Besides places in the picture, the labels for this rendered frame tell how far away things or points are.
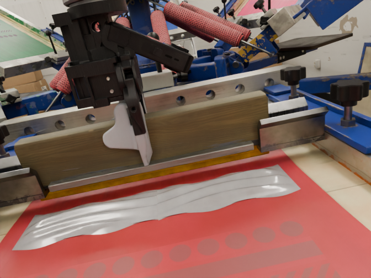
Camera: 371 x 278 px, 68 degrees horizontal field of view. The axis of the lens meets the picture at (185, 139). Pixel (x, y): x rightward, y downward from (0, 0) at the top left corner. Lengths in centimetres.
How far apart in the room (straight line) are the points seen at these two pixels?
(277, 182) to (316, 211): 7
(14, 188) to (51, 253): 12
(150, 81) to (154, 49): 30
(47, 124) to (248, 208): 48
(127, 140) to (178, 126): 7
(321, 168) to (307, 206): 9
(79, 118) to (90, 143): 25
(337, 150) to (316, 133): 4
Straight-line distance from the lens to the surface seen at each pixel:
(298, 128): 43
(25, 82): 452
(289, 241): 30
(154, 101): 62
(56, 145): 42
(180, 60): 37
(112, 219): 37
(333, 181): 40
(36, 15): 482
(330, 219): 34
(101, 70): 36
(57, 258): 36
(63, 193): 46
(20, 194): 46
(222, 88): 63
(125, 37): 37
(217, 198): 36
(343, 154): 42
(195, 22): 104
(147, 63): 116
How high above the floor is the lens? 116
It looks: 22 degrees down
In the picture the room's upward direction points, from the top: 11 degrees counter-clockwise
